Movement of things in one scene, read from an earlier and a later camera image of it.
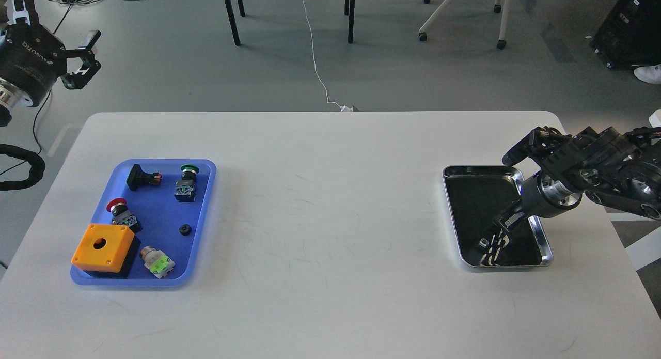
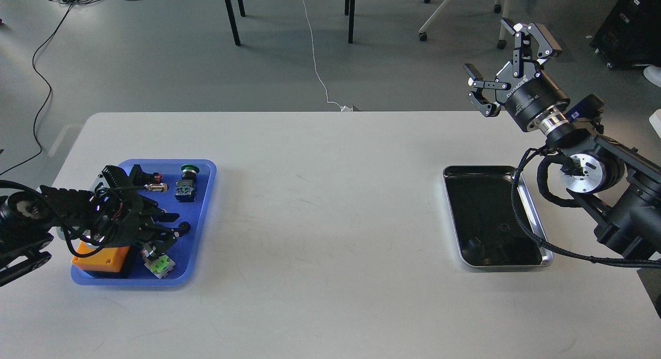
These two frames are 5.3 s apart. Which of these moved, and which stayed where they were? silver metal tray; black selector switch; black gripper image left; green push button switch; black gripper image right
Moved: black gripper image left; black gripper image right
Stayed: green push button switch; black selector switch; silver metal tray
